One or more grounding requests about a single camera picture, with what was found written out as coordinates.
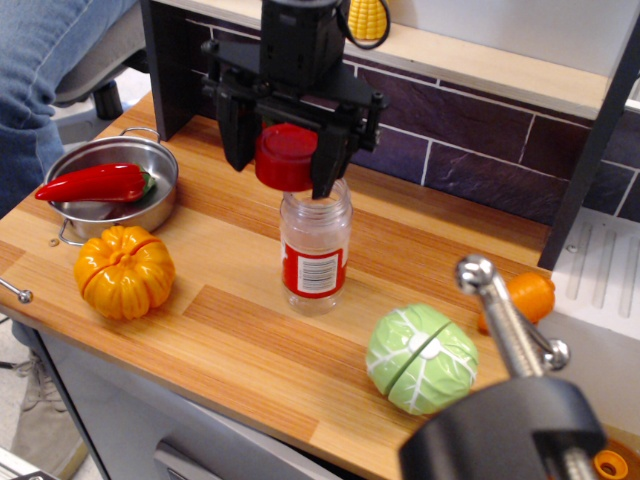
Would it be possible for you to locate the dark grey shelf post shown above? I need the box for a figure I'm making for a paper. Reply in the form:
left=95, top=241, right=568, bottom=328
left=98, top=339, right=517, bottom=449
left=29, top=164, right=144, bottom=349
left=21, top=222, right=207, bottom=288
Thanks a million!
left=537, top=7, right=639, bottom=271

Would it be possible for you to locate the orange toy carrot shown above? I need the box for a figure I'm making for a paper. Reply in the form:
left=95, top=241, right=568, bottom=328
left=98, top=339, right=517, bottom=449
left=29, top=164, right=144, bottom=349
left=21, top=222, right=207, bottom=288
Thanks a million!
left=506, top=272, right=556, bottom=325

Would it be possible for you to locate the red plastic jar cap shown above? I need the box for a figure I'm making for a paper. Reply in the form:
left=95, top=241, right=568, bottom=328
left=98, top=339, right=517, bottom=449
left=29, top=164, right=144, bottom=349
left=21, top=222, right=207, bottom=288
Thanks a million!
left=255, top=123, right=318, bottom=192

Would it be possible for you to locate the clear plastic jar red label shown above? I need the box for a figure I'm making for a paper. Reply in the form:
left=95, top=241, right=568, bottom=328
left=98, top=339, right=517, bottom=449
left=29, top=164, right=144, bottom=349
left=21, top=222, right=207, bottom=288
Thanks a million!
left=280, top=179, right=353, bottom=316

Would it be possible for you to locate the orange plastic clamp cap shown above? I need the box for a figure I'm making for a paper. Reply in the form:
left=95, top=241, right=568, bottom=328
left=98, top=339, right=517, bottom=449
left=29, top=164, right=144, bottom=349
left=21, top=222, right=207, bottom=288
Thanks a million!
left=593, top=450, right=629, bottom=480

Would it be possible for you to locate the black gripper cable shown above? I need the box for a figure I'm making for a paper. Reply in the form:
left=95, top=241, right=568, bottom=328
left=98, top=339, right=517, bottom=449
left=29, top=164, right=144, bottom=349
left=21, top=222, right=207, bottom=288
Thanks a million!
left=335, top=0, right=392, bottom=51

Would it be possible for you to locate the person in blue jeans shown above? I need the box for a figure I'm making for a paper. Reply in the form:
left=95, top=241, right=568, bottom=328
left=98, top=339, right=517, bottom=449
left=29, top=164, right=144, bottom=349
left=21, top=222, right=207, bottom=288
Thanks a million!
left=1, top=1, right=135, bottom=215

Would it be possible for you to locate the small metal knob rod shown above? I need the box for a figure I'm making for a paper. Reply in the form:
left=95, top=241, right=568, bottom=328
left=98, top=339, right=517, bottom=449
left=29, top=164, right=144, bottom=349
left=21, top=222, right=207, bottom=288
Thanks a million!
left=0, top=278, right=33, bottom=304

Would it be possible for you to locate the white sink drainboard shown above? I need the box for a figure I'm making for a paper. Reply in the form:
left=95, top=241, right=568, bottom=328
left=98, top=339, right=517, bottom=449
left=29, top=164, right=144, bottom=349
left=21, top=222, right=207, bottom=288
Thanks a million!
left=552, top=208, right=640, bottom=340

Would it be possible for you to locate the grey office chair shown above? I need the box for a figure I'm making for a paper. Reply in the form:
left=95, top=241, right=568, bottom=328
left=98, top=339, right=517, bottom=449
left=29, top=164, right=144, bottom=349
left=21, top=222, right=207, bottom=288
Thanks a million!
left=54, top=2, right=149, bottom=120

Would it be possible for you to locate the orange toy pumpkin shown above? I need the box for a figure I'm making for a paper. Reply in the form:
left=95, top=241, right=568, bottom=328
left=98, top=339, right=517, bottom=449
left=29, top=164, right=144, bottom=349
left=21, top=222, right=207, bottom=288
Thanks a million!
left=74, top=225, right=176, bottom=320

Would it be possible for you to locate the green toy cabbage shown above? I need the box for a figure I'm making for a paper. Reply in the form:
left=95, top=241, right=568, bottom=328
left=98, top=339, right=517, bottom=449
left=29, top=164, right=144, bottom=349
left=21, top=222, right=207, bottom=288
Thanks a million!
left=366, top=304, right=479, bottom=415

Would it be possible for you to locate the stainless steel pot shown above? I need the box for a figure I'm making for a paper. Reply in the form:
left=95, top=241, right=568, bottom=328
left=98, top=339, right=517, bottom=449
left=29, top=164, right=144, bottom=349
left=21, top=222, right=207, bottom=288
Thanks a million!
left=35, top=127, right=179, bottom=246

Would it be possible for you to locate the beige shoe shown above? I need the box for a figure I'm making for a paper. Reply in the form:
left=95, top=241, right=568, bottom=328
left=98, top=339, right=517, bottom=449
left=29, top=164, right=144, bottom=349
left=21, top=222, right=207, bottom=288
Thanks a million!
left=10, top=352, right=88, bottom=479

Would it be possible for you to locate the grey cabinet drawer handle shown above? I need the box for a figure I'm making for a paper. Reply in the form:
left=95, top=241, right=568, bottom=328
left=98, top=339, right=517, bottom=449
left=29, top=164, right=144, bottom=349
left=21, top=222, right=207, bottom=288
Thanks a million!
left=153, top=441, right=222, bottom=480

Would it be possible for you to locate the red toy chili pepper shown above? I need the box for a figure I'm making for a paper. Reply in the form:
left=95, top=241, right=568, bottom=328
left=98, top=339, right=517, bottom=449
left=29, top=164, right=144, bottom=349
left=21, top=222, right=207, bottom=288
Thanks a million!
left=35, top=163, right=155, bottom=203

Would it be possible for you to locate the yellow toy corn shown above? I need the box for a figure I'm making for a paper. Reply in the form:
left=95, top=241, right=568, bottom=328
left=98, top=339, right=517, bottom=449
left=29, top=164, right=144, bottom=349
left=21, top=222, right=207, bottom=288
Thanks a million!
left=348, top=0, right=390, bottom=41

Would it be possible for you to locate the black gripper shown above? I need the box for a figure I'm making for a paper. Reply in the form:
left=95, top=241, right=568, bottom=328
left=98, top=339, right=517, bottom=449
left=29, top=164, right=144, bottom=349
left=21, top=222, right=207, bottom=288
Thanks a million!
left=201, top=1, right=389, bottom=200

